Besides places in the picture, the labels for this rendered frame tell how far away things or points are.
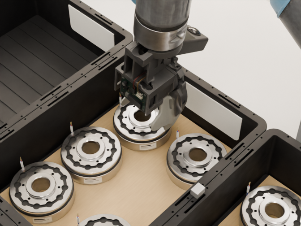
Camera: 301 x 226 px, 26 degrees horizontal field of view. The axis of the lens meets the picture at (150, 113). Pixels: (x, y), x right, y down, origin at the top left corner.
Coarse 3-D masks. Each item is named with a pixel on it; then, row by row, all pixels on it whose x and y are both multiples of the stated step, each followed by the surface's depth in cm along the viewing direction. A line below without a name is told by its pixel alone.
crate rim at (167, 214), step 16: (112, 64) 114; (80, 80) 111; (192, 80) 111; (64, 96) 108; (224, 96) 108; (32, 112) 106; (240, 112) 106; (16, 128) 104; (256, 128) 104; (0, 144) 102; (240, 144) 102; (224, 160) 100; (208, 176) 98; (0, 208) 94; (176, 208) 94; (16, 224) 92; (160, 224) 92
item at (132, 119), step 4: (136, 108) 115; (132, 112) 115; (136, 112) 115; (152, 112) 115; (132, 116) 114; (152, 116) 114; (132, 120) 113; (136, 120) 113; (148, 120) 113; (152, 120) 113; (132, 124) 113; (136, 124) 113; (140, 124) 113; (144, 124) 113; (148, 124) 113
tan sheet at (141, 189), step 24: (168, 144) 114; (120, 168) 111; (144, 168) 111; (96, 192) 108; (120, 192) 108; (144, 192) 108; (168, 192) 108; (72, 216) 105; (120, 216) 105; (144, 216) 105
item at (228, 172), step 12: (264, 132) 103; (276, 132) 103; (252, 144) 102; (264, 144) 102; (288, 144) 102; (300, 144) 102; (240, 156) 100; (252, 156) 101; (228, 168) 99; (216, 180) 97; (204, 192) 96; (192, 204) 94; (180, 216) 93
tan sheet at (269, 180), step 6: (264, 180) 109; (270, 180) 109; (276, 180) 109; (258, 186) 109; (282, 186) 109; (294, 192) 108; (300, 198) 107; (240, 204) 106; (234, 210) 105; (228, 216) 105; (234, 216) 105; (270, 216) 105; (222, 222) 104; (228, 222) 104; (234, 222) 104
